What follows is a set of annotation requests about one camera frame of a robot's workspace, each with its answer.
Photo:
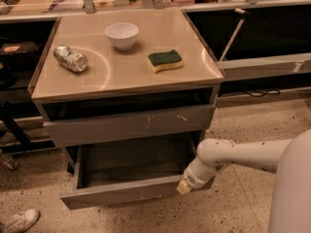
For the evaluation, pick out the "crushed silver can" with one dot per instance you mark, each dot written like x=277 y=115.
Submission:
x=70 y=59

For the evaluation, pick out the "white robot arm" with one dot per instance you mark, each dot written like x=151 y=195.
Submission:
x=289 y=160

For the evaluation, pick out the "grey drawer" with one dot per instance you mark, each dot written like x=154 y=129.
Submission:
x=128 y=171
x=100 y=129

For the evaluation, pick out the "green yellow sponge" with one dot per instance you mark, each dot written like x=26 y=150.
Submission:
x=162 y=61

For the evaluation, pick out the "grey drawer cabinet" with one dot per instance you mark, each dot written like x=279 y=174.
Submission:
x=121 y=81

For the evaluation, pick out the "white sneaker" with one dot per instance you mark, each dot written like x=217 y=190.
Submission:
x=20 y=222

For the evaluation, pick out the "white-handled stick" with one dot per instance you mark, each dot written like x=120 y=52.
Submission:
x=243 y=15

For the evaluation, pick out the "yellow foam-padded gripper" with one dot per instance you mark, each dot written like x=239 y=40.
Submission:
x=192 y=178

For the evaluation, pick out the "white bowl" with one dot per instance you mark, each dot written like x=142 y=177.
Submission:
x=122 y=35

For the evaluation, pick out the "grey top drawer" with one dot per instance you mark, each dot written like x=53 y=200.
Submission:
x=100 y=129

